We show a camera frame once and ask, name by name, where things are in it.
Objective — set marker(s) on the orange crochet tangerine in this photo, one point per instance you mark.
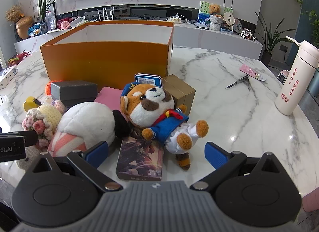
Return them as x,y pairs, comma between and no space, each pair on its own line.
48,87

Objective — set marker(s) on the grey trash bin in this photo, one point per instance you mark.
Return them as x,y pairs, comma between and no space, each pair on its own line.
314,82

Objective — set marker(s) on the white tablet device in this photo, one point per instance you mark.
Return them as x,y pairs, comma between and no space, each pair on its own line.
78,21

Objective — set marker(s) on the gold vase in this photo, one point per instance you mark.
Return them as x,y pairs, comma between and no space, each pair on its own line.
24,27

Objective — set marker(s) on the small blue box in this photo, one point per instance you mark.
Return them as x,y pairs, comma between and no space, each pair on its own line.
226,30

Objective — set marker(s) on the leafy green plant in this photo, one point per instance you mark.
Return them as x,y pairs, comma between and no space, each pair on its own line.
312,25

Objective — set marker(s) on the grey laptop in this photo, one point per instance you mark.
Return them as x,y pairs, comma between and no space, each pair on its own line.
200,25

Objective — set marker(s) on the metal nail clipper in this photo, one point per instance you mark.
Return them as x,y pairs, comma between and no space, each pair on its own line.
236,82

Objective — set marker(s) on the illustrated card box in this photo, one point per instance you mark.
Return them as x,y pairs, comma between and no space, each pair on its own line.
139,162

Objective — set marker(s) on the red green feather toy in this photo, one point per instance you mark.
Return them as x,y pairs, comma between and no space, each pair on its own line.
18,57

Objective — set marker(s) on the pink packet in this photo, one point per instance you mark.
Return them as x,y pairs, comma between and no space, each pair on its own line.
249,71

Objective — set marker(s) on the flower painting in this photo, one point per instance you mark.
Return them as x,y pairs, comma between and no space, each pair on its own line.
203,12

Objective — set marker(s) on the black photo frame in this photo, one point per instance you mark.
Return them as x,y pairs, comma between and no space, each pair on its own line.
51,15

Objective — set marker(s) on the orange cardboard box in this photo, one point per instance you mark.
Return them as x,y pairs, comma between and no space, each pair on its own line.
107,60

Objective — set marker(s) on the white marble tv console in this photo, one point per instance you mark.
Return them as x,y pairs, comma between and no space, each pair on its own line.
219,38

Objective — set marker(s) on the dried flower bunch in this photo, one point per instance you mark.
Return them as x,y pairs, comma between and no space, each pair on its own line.
13,12

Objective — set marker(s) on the round paper fan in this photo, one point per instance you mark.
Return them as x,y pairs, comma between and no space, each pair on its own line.
229,18

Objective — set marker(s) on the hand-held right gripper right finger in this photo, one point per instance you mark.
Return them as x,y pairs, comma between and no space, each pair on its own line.
215,154

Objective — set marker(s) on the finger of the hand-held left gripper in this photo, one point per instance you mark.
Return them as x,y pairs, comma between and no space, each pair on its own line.
31,138

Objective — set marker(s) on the white blue box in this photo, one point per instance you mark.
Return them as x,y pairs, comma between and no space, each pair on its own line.
6,76

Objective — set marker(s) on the pink gift box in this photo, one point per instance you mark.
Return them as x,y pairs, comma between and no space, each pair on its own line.
63,24

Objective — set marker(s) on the wall socket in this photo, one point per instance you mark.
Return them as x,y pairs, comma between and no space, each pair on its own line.
284,48

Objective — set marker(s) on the white thermos bottle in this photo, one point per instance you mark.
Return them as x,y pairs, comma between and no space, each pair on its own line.
295,80

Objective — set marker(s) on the white pink striped plush toy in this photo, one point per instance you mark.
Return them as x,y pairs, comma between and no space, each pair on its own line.
87,119

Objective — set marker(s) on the cow figurine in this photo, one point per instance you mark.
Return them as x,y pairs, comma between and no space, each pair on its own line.
249,35

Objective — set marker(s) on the blue white packet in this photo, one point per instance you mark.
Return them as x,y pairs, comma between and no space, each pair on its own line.
148,80

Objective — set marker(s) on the pink folder case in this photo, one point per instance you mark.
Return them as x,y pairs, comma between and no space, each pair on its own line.
108,96

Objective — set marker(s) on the red panda sailor plush toy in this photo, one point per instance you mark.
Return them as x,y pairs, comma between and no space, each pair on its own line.
149,104

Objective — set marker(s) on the white wifi router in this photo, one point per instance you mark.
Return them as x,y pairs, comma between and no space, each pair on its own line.
107,15

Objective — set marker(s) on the dark grey box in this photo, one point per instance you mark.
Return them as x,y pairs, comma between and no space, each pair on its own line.
74,91

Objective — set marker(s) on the yellow tape measure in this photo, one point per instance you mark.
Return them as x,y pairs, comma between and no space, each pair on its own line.
30,103

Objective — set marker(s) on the blue snack packet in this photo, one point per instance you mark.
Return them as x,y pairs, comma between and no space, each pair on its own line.
36,28

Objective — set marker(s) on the pink stool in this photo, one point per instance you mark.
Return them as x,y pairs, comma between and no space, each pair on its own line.
311,200

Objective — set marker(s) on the decorative plate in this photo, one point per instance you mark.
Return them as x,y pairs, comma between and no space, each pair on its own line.
238,25

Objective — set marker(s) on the white ribbed pots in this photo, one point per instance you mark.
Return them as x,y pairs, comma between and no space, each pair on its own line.
215,22

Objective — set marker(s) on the potted long leaf plant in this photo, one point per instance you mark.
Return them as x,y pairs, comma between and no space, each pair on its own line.
269,40

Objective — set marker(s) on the gold cardboard box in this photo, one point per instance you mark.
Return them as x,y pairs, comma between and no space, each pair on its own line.
180,92

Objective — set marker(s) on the green plant in glass vase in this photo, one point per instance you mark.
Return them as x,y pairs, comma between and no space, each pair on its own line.
44,5

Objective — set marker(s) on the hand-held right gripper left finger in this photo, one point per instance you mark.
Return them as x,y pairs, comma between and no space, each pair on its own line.
97,153

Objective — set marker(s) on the crochet flower bouquet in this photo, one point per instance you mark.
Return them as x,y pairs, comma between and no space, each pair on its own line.
47,117

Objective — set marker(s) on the pink space heater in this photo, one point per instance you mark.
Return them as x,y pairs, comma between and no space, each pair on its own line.
282,77

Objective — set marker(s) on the brown teddy bear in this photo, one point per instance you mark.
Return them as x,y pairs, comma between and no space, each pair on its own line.
214,8

